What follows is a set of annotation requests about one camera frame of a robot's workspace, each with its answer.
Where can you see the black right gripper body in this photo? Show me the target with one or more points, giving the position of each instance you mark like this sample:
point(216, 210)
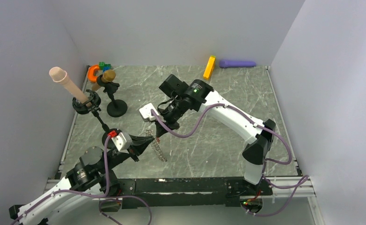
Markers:
point(170, 115)

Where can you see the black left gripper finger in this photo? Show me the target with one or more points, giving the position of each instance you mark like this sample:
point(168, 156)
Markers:
point(142, 140)
point(136, 151)

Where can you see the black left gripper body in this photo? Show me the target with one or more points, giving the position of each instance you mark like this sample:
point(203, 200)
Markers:
point(115, 158)

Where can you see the metal disc with keyrings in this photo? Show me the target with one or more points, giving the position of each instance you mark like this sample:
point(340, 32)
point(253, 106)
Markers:
point(156, 147)

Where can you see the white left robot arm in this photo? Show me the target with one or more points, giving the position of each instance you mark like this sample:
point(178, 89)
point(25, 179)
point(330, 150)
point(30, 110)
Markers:
point(91, 178)

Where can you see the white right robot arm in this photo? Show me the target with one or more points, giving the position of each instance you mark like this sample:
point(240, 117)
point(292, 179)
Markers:
point(201, 97)

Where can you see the black short microphone stand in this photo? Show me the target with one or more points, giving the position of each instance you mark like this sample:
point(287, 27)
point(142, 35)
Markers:
point(117, 107)

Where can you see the yellow block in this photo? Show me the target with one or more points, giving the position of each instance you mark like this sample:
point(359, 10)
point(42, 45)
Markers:
point(209, 67)

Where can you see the gold microphone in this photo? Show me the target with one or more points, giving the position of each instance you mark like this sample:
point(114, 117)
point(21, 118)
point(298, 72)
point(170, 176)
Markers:
point(107, 76)

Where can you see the purple cylinder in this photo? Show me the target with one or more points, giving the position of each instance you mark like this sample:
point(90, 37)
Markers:
point(236, 64)

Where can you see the green blue toy bricks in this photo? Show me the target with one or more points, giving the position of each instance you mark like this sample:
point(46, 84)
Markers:
point(104, 66)

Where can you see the orange horseshoe toy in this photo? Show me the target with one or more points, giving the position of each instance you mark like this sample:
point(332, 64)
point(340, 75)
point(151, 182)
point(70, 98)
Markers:
point(91, 73)

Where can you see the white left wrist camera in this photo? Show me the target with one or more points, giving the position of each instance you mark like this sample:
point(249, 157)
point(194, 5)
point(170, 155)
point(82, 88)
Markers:
point(121, 141)

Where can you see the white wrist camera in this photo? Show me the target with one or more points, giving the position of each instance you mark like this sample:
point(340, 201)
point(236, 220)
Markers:
point(121, 141)
point(148, 113)

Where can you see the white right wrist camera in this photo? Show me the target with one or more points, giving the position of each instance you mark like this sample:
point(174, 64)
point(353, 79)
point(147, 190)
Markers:
point(148, 113)

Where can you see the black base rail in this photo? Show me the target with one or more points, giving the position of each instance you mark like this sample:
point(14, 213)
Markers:
point(160, 192)

